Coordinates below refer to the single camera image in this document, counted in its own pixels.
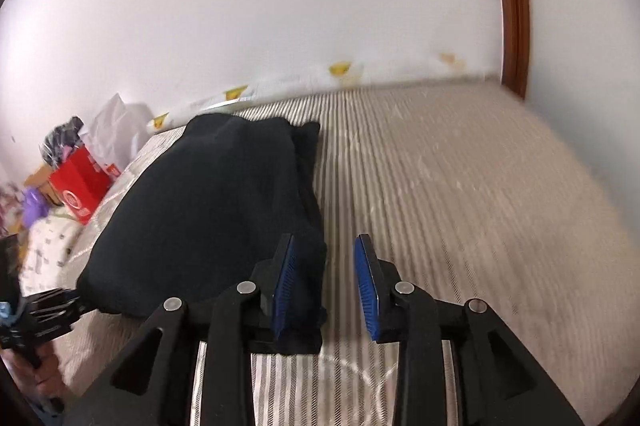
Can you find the brown wooden door frame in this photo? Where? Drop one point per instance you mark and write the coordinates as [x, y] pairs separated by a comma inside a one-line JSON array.
[[512, 0]]

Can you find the white Miniso plastic bag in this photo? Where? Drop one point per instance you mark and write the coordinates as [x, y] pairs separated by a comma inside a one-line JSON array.
[[115, 136]]

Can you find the purple plush item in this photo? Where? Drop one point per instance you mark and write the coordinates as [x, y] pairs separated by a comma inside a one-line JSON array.
[[35, 206]]

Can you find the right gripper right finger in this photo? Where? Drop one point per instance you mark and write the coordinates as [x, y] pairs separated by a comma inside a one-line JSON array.
[[457, 364]]

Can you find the striped quilted mattress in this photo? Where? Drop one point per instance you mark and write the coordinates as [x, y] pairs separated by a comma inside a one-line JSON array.
[[470, 195]]

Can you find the duck pattern bumper pad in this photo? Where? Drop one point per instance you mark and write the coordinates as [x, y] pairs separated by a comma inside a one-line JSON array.
[[346, 75]]

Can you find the red paper shopping bag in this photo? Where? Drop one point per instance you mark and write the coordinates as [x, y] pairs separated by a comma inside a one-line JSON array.
[[81, 184]]

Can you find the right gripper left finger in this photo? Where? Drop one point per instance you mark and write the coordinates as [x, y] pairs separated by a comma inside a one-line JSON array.
[[206, 346]]

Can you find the black sweater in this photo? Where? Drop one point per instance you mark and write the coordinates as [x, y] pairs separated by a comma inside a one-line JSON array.
[[205, 213]]

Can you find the left hand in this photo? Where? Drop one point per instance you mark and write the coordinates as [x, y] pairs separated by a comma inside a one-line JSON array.
[[37, 384]]

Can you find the grey plaid shirt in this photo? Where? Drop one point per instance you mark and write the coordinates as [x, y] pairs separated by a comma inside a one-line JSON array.
[[61, 142]]

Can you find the white dotted blanket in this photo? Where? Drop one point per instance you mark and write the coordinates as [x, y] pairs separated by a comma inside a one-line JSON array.
[[51, 240]]

